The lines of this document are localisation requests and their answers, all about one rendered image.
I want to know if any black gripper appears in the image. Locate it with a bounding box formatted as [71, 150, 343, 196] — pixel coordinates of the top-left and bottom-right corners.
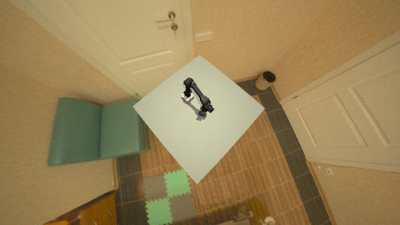
[199, 106, 207, 117]

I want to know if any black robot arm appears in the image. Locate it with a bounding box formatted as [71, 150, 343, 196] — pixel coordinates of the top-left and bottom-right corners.
[183, 78, 214, 113]

